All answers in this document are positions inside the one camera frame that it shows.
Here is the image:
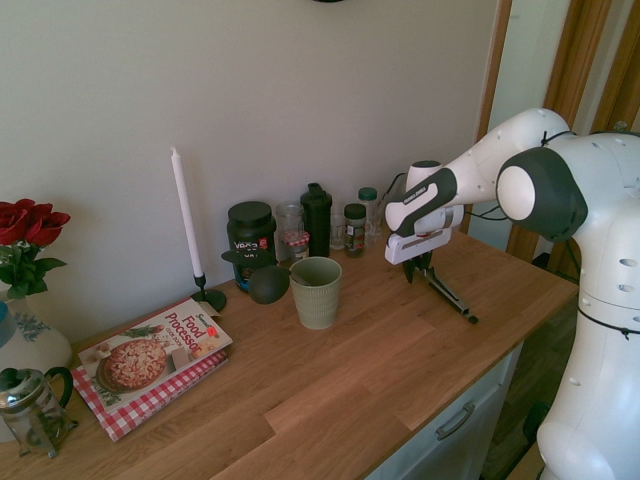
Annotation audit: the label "wooden door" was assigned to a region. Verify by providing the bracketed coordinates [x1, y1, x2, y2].
[504, 0, 640, 281]

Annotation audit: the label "white vase blue flowers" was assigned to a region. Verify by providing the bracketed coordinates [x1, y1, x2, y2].
[0, 292, 74, 444]

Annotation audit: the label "wooden door frame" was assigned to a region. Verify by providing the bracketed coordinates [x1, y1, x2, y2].
[467, 0, 514, 146]

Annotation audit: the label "spice jar dark lid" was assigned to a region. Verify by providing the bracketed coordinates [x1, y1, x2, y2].
[343, 203, 368, 260]

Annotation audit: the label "black shaker bottle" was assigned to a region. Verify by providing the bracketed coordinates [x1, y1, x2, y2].
[299, 182, 334, 259]

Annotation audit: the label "green ribbed utensil holder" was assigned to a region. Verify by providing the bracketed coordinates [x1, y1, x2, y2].
[289, 256, 344, 331]

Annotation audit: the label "metal tongs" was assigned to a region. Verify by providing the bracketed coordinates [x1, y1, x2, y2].
[422, 267, 480, 325]

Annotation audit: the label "black protein powder tub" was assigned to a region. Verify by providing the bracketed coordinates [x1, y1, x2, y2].
[226, 200, 278, 294]

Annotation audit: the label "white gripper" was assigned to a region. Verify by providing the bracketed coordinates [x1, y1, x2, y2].
[383, 219, 464, 285]

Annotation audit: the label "red checked book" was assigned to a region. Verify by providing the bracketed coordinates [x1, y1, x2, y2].
[71, 349, 230, 444]

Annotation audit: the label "grey drawer handle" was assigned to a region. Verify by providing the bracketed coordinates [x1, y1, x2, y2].
[435, 402, 476, 441]

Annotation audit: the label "jar with red checked lid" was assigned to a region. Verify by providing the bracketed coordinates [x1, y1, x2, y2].
[278, 230, 311, 269]

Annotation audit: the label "white cabinet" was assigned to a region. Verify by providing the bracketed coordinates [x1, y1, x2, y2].
[359, 342, 524, 480]

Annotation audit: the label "empty clear glass jar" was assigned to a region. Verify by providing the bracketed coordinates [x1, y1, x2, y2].
[274, 201, 306, 236]

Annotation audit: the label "black candle holder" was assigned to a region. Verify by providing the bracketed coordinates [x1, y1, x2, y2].
[191, 272, 228, 314]

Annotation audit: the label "tall white candle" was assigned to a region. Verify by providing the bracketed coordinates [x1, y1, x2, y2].
[169, 145, 205, 278]

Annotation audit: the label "food processor cookbook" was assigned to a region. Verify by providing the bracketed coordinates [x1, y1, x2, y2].
[77, 298, 235, 415]

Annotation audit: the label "red rose bouquet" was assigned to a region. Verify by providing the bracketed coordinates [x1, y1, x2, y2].
[0, 198, 72, 301]

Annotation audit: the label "spice jar green lid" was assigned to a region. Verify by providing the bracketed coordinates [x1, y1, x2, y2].
[357, 187, 380, 246]

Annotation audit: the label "clear glass tumbler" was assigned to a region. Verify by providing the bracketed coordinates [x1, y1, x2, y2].
[329, 202, 347, 250]

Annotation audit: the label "glass french press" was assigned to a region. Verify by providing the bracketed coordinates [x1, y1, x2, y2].
[0, 366, 80, 459]

